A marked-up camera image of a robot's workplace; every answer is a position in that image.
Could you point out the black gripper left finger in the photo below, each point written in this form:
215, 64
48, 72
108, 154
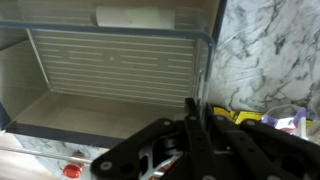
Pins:
182, 141

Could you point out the small red capped jar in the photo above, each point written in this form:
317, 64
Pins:
73, 170

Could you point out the yellow black packet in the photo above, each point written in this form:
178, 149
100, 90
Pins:
237, 116

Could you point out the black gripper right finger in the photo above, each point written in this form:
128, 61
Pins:
252, 150

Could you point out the large open cardboard box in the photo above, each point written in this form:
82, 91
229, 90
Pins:
29, 107

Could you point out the clear plastic box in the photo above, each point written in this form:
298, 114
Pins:
151, 51

